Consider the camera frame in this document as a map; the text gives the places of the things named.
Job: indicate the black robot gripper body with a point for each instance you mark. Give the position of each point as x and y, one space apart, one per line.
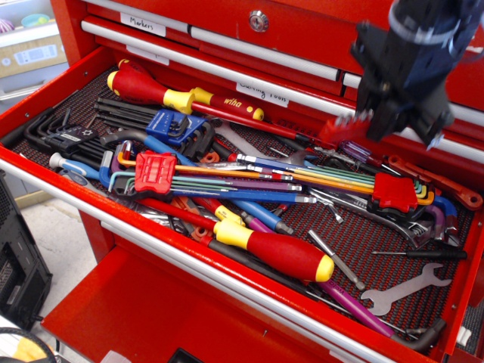
411 59

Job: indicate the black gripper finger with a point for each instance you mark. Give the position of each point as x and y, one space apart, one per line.
430 116
389 116

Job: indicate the red bit holder with bits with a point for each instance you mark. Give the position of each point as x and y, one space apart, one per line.
348 127

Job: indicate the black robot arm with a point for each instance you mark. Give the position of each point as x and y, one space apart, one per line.
405 67

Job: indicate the red holder colourful hex keys right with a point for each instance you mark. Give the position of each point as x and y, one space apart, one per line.
385 191

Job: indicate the red holder colourful hex keys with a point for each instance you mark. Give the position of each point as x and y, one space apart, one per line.
385 191
162 176

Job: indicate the long red bit holder back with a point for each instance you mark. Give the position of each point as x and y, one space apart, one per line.
306 126

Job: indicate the silver bit extension rod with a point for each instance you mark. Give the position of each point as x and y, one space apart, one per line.
347 271

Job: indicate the blue holder black hex keys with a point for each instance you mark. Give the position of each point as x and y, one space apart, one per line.
193 135

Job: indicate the red holder colourful hex keys left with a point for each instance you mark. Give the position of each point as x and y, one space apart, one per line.
162 176

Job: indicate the orange red flat wrench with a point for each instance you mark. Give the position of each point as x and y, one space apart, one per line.
468 198

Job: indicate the open red tool drawer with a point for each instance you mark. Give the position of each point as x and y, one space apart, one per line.
246 296

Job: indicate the thin black precision screwdriver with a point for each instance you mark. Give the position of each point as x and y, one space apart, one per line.
427 254

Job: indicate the white cutting tools label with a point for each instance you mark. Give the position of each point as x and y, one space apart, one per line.
262 94

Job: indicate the silver drawer lock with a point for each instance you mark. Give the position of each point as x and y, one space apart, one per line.
258 21

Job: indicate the wiha red yellow screwdriver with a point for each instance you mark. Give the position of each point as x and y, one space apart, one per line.
241 111

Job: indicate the large red yellow screwdriver front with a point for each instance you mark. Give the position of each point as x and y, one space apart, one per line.
286 254

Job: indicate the large red yellow screwdriver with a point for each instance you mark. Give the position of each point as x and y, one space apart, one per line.
135 84
286 254

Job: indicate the flat grey open wrench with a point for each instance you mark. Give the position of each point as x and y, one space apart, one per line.
383 299

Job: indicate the red tool chest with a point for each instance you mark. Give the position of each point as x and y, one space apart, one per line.
303 56

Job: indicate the purple large hex key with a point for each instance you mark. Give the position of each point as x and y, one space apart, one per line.
355 306

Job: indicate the large red yellow screwdriver back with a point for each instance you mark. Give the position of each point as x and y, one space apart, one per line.
135 84

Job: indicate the white markers label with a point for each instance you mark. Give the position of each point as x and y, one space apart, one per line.
143 24

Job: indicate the lower red drawer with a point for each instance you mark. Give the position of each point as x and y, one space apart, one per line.
146 310

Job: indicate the black torx key set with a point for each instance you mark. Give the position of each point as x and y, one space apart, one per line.
52 134

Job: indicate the cardboard box with label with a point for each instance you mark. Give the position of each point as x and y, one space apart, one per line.
32 55

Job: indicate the blue white handled tool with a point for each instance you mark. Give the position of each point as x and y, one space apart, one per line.
56 160

